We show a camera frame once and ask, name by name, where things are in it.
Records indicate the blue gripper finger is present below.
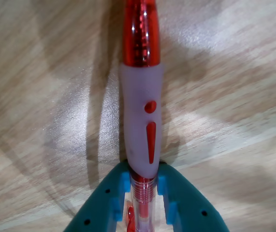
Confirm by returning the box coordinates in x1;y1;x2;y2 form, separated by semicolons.
62;160;131;232
156;162;230;232

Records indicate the red retractable pen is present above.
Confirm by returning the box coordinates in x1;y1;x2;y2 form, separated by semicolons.
119;0;165;232

